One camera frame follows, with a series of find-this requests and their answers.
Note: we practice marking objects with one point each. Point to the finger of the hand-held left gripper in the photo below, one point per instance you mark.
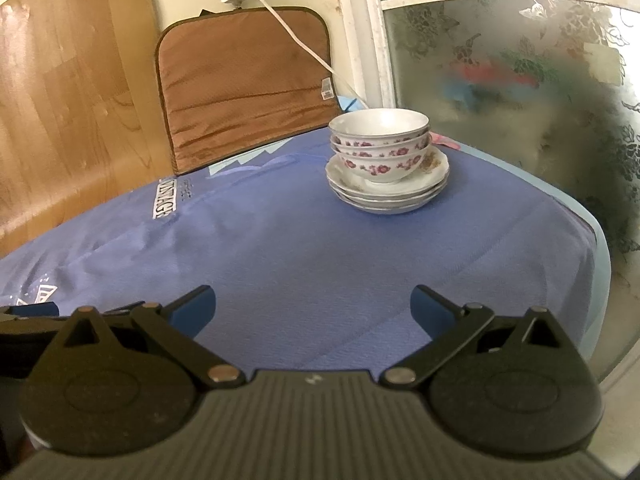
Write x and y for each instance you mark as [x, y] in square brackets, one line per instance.
[30, 309]

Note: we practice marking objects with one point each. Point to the wood pattern sheet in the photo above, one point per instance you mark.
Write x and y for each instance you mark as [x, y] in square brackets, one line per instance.
[75, 110]

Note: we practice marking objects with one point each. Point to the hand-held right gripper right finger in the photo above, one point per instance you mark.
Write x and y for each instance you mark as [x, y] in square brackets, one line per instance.
[432, 310]

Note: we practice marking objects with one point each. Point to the white floral plate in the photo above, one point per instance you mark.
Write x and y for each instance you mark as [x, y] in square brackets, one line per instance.
[440, 189]
[435, 167]
[390, 208]

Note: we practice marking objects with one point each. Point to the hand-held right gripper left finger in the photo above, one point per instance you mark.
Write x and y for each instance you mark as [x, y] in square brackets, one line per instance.
[192, 310]

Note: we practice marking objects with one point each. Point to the pink patterned cloth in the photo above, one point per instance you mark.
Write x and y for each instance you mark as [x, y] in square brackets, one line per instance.
[445, 141]

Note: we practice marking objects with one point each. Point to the blue printed blanket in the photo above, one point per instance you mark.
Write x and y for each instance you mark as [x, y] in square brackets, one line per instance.
[300, 260]

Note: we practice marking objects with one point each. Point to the frosted floral window glass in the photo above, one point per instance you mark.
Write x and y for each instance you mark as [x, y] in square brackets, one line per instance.
[525, 85]

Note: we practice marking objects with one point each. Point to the brown seat cushion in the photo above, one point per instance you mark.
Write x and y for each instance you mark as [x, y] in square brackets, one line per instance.
[240, 90]

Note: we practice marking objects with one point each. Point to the white window frame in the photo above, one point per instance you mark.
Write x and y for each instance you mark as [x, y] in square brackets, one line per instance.
[367, 35]

